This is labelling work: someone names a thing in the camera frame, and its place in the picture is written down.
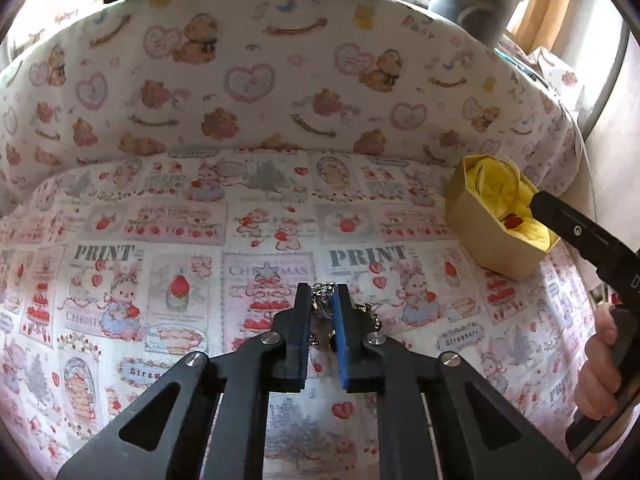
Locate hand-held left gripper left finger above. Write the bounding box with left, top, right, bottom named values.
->
left=55, top=282, right=312, bottom=480

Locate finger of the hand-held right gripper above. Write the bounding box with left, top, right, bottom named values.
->
left=529, top=190, right=617, bottom=281

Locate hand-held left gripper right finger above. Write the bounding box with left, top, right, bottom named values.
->
left=334, top=284, right=584, bottom=480

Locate silver chain bracelet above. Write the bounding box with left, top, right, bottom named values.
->
left=310, top=281, right=385, bottom=357

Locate gold octagonal jewelry box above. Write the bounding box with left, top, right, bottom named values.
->
left=444, top=154, right=562, bottom=281

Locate person's right hand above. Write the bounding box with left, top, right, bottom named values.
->
left=574, top=304, right=632, bottom=420

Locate yellow cloth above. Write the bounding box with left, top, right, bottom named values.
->
left=462, top=157, right=560, bottom=252

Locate pale wooden cabinet side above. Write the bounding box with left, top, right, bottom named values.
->
left=582, top=5, right=640, bottom=311

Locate clear bangle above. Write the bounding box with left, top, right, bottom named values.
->
left=476, top=158, right=524, bottom=197

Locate strawberry print cloth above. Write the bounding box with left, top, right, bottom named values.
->
left=0, top=147, right=618, bottom=480

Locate bear print cloth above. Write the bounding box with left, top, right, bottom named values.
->
left=0, top=0, right=582, bottom=223

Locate translucent plastic tub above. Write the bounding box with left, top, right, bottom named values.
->
left=429, top=0, right=532, bottom=49

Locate white cable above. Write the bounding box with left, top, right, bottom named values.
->
left=559, top=100, right=597, bottom=201

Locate wooden window frame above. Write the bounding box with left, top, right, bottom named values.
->
left=505, top=0, right=577, bottom=56

